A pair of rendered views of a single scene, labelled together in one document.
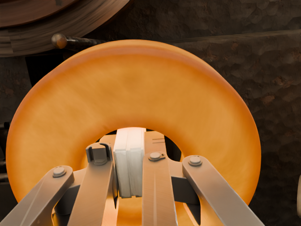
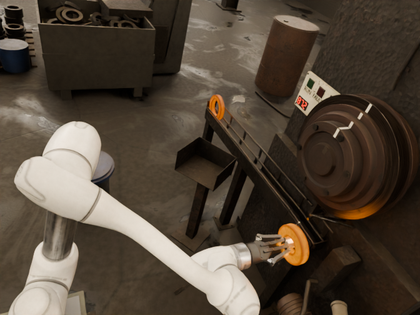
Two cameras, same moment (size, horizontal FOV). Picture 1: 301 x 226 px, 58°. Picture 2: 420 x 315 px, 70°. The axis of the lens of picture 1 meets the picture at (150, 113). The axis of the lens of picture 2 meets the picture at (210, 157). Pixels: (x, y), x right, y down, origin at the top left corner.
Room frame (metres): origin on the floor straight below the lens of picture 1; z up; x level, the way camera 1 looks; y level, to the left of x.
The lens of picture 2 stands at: (-0.55, -0.42, 1.73)
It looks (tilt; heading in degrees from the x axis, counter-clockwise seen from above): 39 degrees down; 60
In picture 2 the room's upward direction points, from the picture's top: 14 degrees clockwise
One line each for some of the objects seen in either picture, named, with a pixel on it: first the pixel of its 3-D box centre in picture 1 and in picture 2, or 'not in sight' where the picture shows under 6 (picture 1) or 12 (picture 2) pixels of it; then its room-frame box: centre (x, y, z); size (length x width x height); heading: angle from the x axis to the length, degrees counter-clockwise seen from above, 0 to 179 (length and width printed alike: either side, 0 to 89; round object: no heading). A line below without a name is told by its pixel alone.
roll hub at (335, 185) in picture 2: not in sight; (325, 159); (0.28, 0.16, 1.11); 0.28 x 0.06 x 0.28; 90
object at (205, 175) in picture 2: not in sight; (197, 198); (0.08, 0.68, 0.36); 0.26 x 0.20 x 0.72; 125
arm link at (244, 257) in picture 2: not in sight; (239, 256); (-0.08, 0.01, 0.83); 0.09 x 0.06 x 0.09; 90
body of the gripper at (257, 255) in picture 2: not in sight; (257, 251); (0.00, 0.01, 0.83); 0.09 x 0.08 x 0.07; 0
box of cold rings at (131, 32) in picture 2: not in sight; (95, 46); (-0.30, 2.91, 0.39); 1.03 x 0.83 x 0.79; 4
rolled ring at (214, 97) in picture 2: not in sight; (216, 107); (0.38, 1.25, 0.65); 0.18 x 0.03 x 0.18; 93
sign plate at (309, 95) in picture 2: not in sight; (317, 101); (0.48, 0.50, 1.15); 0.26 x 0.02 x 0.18; 90
